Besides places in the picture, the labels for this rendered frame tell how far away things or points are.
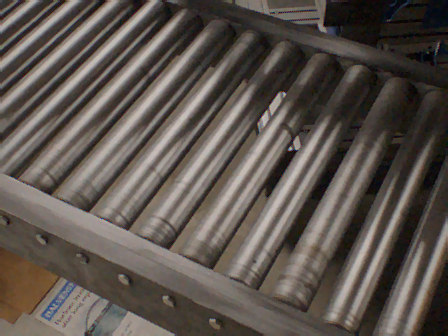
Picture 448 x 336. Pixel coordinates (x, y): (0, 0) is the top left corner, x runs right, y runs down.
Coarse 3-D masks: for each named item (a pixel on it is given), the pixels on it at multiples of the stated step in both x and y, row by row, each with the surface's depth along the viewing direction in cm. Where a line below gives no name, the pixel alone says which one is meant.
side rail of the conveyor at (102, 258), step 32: (0, 192) 88; (32, 192) 87; (0, 224) 90; (32, 224) 84; (64, 224) 84; (96, 224) 84; (32, 256) 92; (64, 256) 86; (96, 256) 81; (128, 256) 81; (160, 256) 81; (96, 288) 89; (128, 288) 83; (160, 288) 79; (192, 288) 78; (224, 288) 78; (160, 320) 86; (192, 320) 81; (224, 320) 76; (256, 320) 75; (288, 320) 75; (320, 320) 75
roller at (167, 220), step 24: (288, 48) 107; (264, 72) 103; (288, 72) 106; (240, 96) 100; (264, 96) 101; (240, 120) 97; (216, 144) 93; (240, 144) 96; (192, 168) 90; (216, 168) 92; (168, 192) 88; (192, 192) 88; (168, 216) 85; (192, 216) 88; (168, 240) 84
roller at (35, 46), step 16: (80, 0) 116; (96, 0) 119; (48, 16) 114; (64, 16) 114; (80, 16) 116; (32, 32) 110; (48, 32) 111; (64, 32) 113; (16, 48) 107; (32, 48) 108; (48, 48) 111; (0, 64) 105; (16, 64) 106; (32, 64) 108; (0, 80) 104; (16, 80) 106; (0, 96) 104
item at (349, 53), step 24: (144, 0) 119; (168, 0) 116; (192, 0) 116; (216, 0) 116; (240, 24) 111; (264, 24) 111; (288, 24) 111; (312, 48) 107; (336, 48) 107; (360, 48) 107; (384, 72) 104; (408, 72) 103; (432, 72) 103; (408, 120) 108
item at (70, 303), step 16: (64, 288) 168; (80, 288) 168; (48, 304) 165; (64, 304) 165; (80, 304) 165; (96, 304) 165; (112, 304) 165; (48, 320) 162; (64, 320) 162; (80, 320) 162; (96, 320) 162; (112, 320) 162; (128, 320) 162; (144, 320) 162
